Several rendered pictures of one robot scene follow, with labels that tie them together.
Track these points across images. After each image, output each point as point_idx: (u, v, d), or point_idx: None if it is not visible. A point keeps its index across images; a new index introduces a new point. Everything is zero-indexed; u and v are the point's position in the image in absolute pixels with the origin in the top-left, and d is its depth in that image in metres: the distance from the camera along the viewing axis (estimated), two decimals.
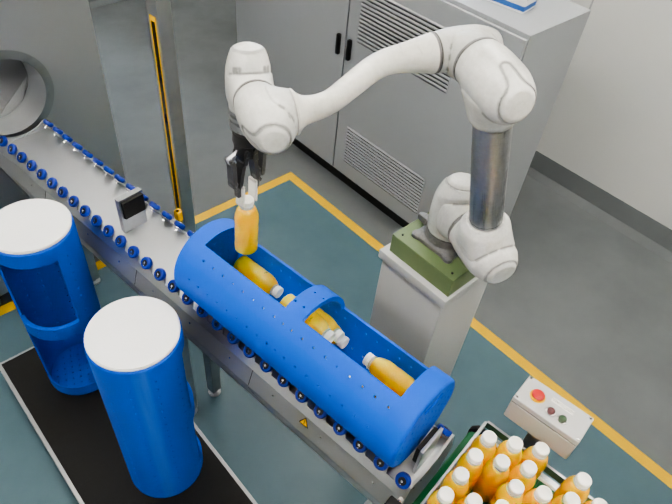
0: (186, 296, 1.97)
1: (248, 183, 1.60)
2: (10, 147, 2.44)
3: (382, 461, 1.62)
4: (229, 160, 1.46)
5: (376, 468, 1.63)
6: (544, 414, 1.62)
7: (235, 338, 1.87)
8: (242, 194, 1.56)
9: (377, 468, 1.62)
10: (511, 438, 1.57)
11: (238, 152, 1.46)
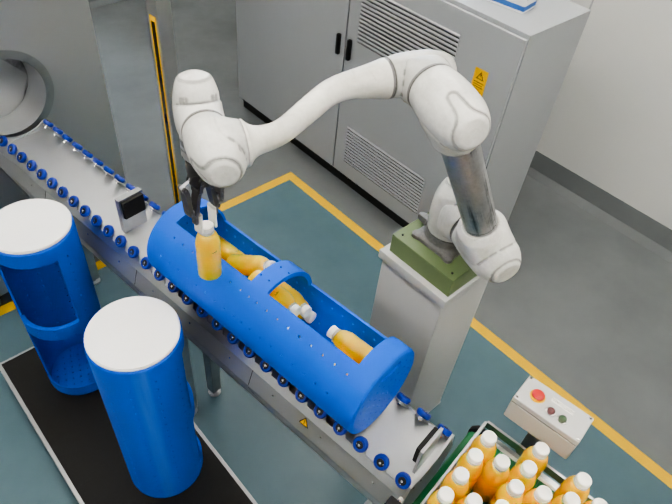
0: (186, 296, 1.97)
1: (207, 209, 1.56)
2: (10, 147, 2.44)
3: (378, 460, 1.62)
4: (182, 189, 1.42)
5: (386, 467, 1.61)
6: (544, 414, 1.62)
7: (235, 338, 1.87)
8: (199, 221, 1.53)
9: (386, 466, 1.61)
10: (203, 221, 1.57)
11: (191, 180, 1.42)
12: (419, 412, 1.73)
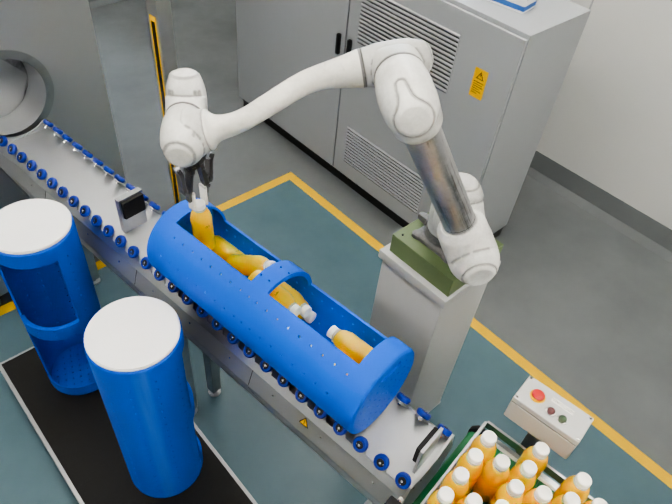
0: (186, 296, 1.97)
1: (199, 189, 1.81)
2: (10, 147, 2.44)
3: (378, 460, 1.62)
4: (177, 170, 1.66)
5: (386, 467, 1.61)
6: (544, 414, 1.62)
7: (235, 338, 1.87)
8: (193, 199, 1.77)
9: (386, 466, 1.61)
10: (195, 200, 1.82)
11: None
12: (419, 412, 1.73)
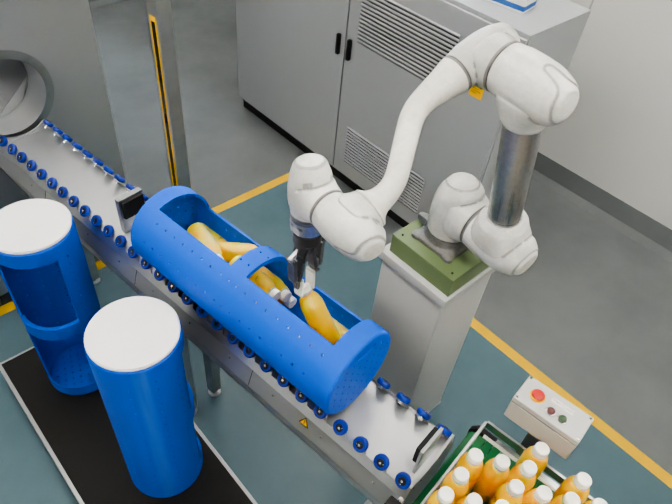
0: (187, 299, 1.97)
1: (306, 272, 1.63)
2: (10, 147, 2.44)
3: (378, 460, 1.62)
4: (290, 260, 1.49)
5: (386, 467, 1.61)
6: (544, 414, 1.62)
7: (228, 338, 1.88)
8: (301, 286, 1.60)
9: (386, 466, 1.61)
10: None
11: (299, 251, 1.50)
12: (419, 412, 1.73)
